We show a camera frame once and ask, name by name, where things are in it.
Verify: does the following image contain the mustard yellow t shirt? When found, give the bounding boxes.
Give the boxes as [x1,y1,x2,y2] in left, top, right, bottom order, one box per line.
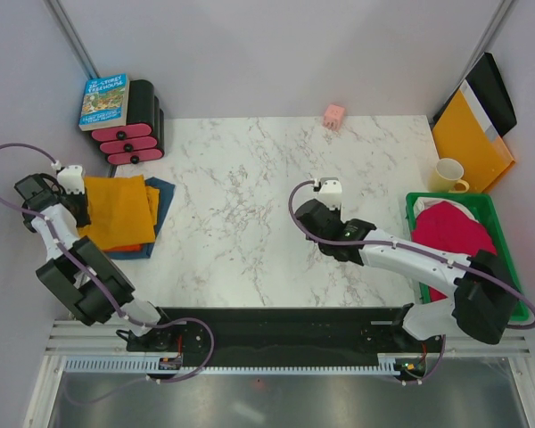
[78,176,160,251]

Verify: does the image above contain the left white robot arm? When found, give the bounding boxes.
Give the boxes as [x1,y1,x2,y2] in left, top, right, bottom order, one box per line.
[14,173,178,350]

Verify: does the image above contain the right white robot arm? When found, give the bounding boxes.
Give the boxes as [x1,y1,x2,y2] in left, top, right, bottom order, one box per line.
[291,199,517,351]

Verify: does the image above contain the white cloth in bin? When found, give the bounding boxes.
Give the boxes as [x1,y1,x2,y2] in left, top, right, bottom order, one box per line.
[412,197,478,223]

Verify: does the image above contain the pink cube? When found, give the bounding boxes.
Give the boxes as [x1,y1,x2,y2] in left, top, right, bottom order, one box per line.
[322,103,346,131]

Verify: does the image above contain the orange folded t shirt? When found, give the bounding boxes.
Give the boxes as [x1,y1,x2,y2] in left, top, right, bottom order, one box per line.
[106,243,144,253]

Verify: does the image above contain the blue treehouse book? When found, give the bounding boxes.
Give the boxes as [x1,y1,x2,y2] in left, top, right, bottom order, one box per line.
[78,73,130,132]

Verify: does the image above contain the black pink drawer organizer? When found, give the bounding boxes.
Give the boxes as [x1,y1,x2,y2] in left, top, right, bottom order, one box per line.
[91,79,165,166]

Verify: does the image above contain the magenta t shirt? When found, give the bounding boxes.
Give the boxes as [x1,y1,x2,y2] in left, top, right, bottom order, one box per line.
[410,200,500,304]

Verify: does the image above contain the blue folded t shirt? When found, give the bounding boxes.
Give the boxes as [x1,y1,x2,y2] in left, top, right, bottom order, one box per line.
[106,177,176,260]

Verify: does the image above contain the pale yellow mug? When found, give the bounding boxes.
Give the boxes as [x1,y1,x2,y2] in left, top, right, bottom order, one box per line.
[427,158,470,193]

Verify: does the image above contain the orange envelope folder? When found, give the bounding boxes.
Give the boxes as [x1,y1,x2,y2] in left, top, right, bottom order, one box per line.
[432,81,515,193]

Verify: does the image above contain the green plastic bin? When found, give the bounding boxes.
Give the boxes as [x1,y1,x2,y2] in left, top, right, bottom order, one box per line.
[403,191,530,321]

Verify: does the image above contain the black white folder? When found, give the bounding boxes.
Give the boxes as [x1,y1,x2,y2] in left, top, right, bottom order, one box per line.
[432,52,518,139]

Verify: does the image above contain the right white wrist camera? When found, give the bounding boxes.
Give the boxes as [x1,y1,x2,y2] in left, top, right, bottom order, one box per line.
[313,177,342,211]

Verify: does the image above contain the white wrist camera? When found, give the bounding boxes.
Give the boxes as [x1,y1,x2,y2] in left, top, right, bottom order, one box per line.
[313,177,342,211]
[56,165,86,195]

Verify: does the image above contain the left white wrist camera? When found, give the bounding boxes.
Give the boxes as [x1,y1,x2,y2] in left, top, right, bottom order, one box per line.
[56,165,86,195]

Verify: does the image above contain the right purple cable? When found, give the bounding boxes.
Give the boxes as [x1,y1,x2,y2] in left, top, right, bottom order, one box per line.
[287,178,535,331]

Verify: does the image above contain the purple cable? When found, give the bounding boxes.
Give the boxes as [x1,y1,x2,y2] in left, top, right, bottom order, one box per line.
[0,142,161,331]
[287,178,535,331]

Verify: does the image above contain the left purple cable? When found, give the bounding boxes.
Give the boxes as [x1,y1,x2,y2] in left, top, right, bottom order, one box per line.
[0,142,161,331]

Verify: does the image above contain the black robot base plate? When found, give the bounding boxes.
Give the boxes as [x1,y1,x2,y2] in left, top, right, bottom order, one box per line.
[120,308,441,366]

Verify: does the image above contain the white slotted cable duct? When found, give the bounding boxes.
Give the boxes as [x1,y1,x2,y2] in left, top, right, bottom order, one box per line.
[62,353,401,376]

